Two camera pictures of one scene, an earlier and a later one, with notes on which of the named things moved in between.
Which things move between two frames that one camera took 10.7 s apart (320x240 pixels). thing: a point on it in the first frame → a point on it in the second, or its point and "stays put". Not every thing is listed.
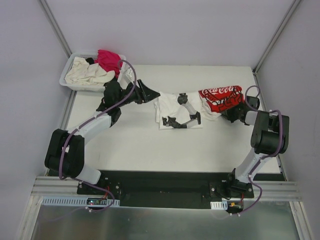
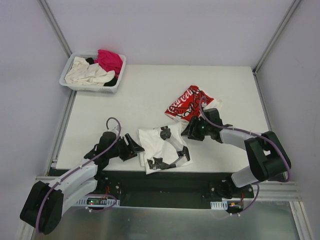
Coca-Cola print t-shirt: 215,100 → 187,105
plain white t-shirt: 167,105 → 163,148
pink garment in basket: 109,61 stays put
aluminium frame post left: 64,45 stays put
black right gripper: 230,114 → 193,128
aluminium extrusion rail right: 275,191 stays put
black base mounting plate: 152,188 stays put
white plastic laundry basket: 85,87 stays put
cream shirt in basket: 83,73 stays put
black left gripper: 141,91 → 125,148
